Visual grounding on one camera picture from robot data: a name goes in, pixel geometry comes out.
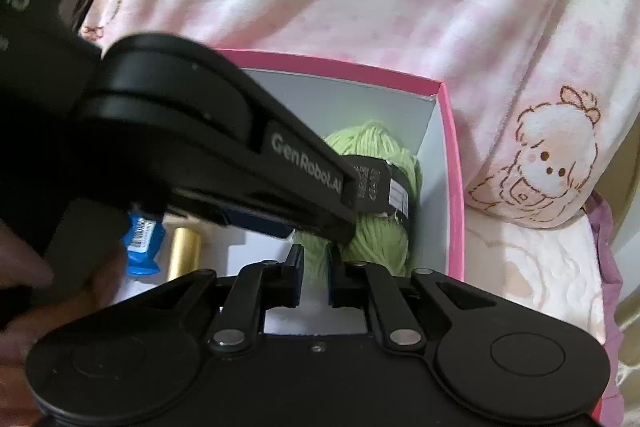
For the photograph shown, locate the green yarn ball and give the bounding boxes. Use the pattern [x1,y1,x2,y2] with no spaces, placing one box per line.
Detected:
[326,121,422,277]

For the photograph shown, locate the person's left hand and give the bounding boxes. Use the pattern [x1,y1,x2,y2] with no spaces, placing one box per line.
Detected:
[0,221,126,373]

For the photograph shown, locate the gold cosmetic bottle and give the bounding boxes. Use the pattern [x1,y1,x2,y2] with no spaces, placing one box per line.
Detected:
[167,227,202,281]

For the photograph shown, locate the pink storage box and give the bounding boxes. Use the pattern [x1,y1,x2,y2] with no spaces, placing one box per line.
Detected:
[124,48,467,338]

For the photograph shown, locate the blue snack packet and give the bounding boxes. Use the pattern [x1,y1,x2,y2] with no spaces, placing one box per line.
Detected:
[124,212,166,277]

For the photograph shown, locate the white bear print bedsheet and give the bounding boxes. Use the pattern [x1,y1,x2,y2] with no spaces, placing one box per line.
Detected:
[462,196,640,427]

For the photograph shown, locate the pink cartoon pillow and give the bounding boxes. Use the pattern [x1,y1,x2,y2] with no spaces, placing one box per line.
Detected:
[81,0,639,228]

